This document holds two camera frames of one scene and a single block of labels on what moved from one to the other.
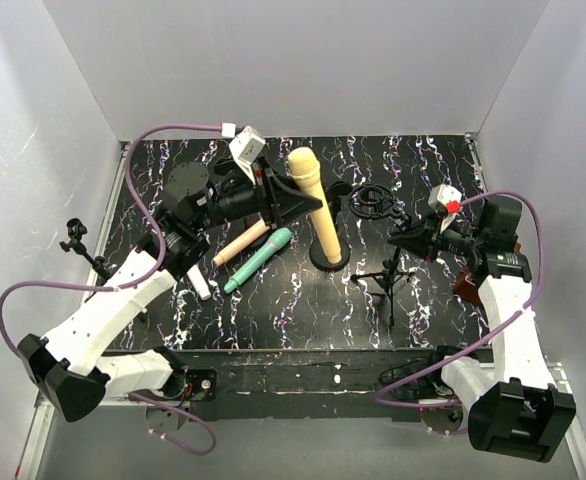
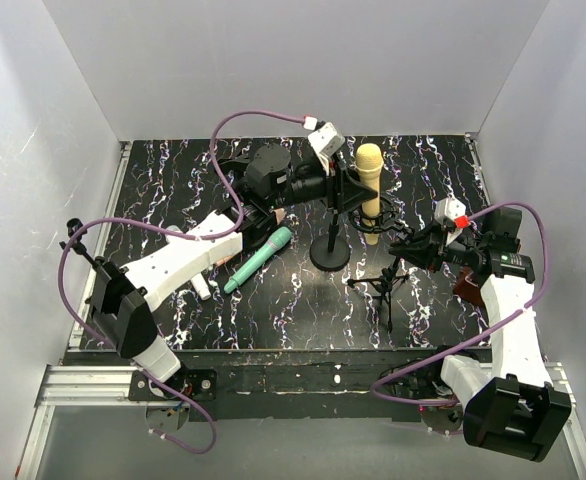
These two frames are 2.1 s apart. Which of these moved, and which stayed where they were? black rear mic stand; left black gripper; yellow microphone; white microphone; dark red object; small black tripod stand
Moved: left black gripper; yellow microphone
Stayed: dark red object; black rear mic stand; small black tripod stand; white microphone
